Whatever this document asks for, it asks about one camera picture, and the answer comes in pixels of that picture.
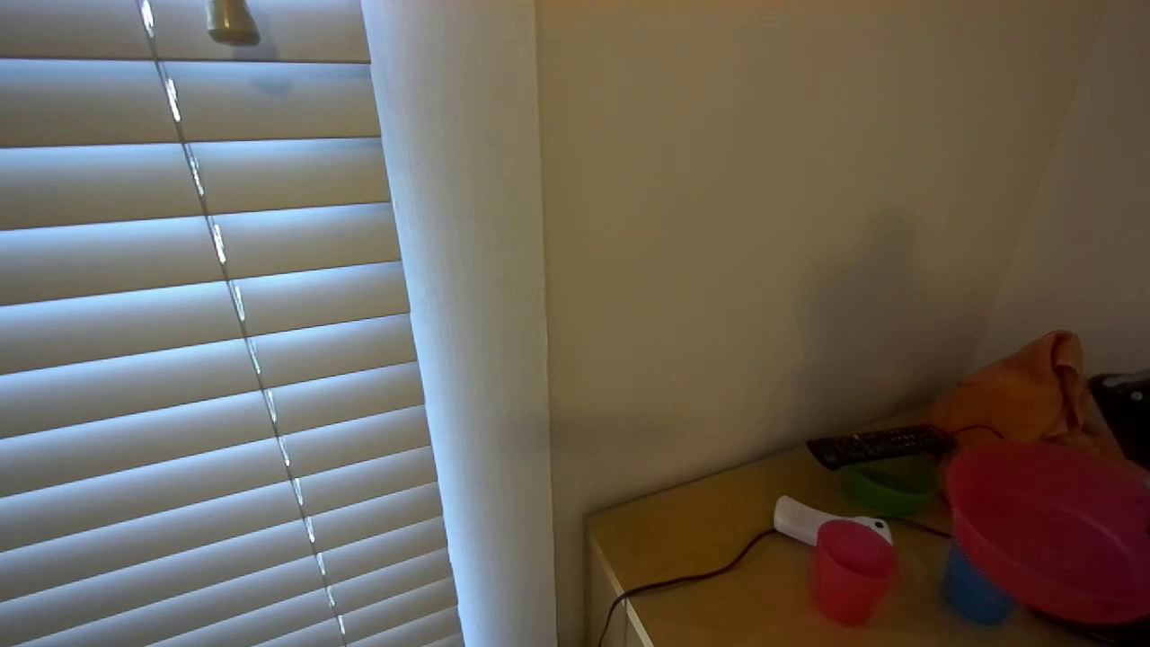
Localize blue plastic cup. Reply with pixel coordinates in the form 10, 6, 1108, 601
943, 546, 1015, 627

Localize white charger plug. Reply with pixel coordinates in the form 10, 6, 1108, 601
772, 495, 895, 546

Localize pink plastic cup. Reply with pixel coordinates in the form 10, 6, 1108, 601
811, 521, 899, 627

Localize black cable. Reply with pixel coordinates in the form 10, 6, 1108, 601
593, 524, 787, 647

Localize green plastic bowl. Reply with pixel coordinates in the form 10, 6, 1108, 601
841, 455, 943, 516

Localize orange cloth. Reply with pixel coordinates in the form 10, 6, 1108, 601
927, 332, 1121, 460

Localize wooden dresser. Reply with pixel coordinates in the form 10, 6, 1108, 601
585, 439, 1094, 647

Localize black remote control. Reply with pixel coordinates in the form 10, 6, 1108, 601
810, 425, 953, 471

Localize pink plastic bowl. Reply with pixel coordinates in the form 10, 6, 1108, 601
945, 446, 1150, 627

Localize white window blinds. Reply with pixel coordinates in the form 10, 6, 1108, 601
0, 0, 460, 647

